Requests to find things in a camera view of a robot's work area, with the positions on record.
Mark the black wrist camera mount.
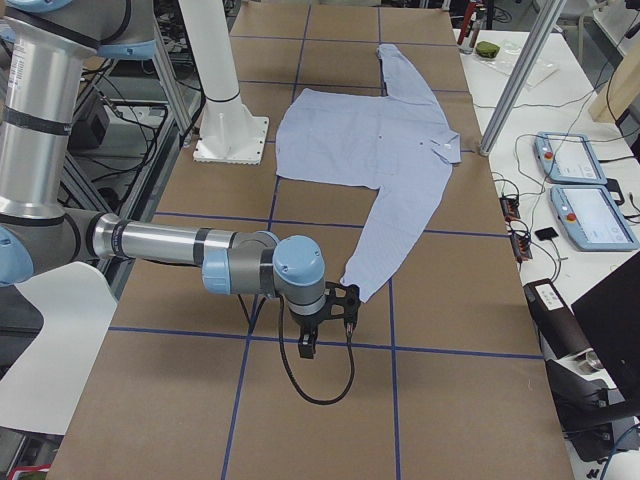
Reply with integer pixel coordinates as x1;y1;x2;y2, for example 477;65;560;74
321;281;361;339

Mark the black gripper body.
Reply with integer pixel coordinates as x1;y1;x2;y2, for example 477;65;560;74
291;312;323;341

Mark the lower teach pendant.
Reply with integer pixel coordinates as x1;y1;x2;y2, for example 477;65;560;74
550;184;639;252

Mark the light blue striped shirt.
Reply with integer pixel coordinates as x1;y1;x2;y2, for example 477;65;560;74
276;44;461;301

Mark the white moulded chair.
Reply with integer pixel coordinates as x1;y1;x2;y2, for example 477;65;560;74
1;262;117;435

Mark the green cloth in bag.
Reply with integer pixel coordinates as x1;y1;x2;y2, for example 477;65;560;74
475;41;500;59

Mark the black monitor panel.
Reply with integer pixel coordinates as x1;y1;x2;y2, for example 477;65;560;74
572;255;639;399

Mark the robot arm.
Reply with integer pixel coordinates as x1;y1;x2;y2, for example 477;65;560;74
1;1;336;358

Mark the teach pendant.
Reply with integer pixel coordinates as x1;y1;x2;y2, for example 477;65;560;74
550;184;639;252
534;132;607;185

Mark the upper teach pendant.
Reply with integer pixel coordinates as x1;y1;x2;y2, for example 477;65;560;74
534;132;607;185

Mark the small black square pad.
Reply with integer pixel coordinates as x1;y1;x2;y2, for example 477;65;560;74
534;227;558;241

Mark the aluminium frame post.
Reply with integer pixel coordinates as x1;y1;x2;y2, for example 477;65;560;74
479;0;565;156

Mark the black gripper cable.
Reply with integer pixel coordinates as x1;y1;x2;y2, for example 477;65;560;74
278;294;357;405

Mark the brown paper table cover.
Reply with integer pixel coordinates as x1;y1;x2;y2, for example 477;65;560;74
50;2;572;479

